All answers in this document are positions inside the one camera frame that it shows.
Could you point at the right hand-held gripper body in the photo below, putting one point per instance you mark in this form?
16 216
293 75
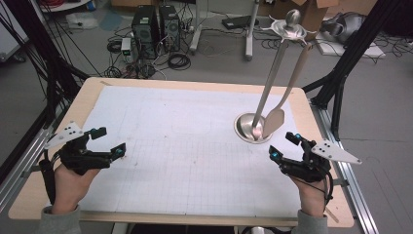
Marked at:
311 169

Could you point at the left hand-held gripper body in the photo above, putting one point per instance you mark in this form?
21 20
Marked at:
78 159

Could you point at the beige spatula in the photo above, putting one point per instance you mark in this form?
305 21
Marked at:
274 123

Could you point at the metal utensil stand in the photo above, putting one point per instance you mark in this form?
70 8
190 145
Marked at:
248 128

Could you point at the person's right hand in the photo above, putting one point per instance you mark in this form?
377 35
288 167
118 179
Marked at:
313 198

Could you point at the person's left hand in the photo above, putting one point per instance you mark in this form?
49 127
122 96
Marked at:
69 191

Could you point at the thin wooden strip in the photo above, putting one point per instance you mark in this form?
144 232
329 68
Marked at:
332 216

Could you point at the white grid mat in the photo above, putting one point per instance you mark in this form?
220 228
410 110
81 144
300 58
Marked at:
181 182

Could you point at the white power supply box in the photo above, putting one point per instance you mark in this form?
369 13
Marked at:
126 48

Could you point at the white stand leg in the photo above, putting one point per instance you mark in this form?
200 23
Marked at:
195 39
249 42

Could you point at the black computer tower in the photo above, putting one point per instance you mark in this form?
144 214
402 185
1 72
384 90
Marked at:
144 32
169 29

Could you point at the clear plastic bag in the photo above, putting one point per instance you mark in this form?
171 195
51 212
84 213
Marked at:
81 21

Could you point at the white flat board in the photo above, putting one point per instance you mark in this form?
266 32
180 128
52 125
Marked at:
373 51

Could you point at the grey rounded headset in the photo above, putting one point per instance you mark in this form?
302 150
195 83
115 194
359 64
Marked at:
345 27

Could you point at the flat black device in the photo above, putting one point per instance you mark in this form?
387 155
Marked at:
238 22

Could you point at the white round table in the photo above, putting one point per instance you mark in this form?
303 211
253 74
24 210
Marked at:
65 6

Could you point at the cardboard box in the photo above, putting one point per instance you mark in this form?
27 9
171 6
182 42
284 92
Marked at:
324 9

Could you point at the aluminium rail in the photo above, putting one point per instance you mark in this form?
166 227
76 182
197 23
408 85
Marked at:
357 191
19 172

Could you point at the black metal frame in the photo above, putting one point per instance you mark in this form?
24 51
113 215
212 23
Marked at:
35 39
354 48

